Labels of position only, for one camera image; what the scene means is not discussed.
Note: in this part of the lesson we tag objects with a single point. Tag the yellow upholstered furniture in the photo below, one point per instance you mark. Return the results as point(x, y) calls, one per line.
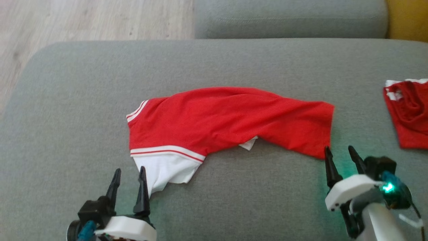
point(408, 16)

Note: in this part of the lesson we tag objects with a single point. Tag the grey sofa back cushion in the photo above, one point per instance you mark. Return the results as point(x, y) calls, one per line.
point(287, 18)

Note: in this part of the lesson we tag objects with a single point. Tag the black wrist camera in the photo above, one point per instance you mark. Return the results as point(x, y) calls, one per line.
point(379, 165)
point(95, 209)

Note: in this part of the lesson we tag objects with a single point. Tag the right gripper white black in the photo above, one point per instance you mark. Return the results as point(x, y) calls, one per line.
point(351, 190)

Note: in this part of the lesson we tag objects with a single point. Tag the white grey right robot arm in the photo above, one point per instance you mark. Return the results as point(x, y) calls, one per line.
point(381, 224)

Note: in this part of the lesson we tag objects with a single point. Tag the red basketball shorts white trim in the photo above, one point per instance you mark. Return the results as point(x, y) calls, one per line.
point(411, 117)

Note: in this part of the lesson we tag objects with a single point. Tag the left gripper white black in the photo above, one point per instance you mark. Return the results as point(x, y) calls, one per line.
point(130, 229)

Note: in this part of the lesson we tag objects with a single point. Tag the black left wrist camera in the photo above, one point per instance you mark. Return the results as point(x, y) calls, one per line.
point(95, 209)

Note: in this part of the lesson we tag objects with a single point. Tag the grey sofa seat cushion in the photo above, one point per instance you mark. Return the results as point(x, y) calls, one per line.
point(234, 63)

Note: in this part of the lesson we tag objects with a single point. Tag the red white basketball jersey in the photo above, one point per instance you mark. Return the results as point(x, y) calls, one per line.
point(217, 117)

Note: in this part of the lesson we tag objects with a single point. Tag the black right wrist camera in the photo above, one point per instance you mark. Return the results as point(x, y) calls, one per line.
point(379, 165)

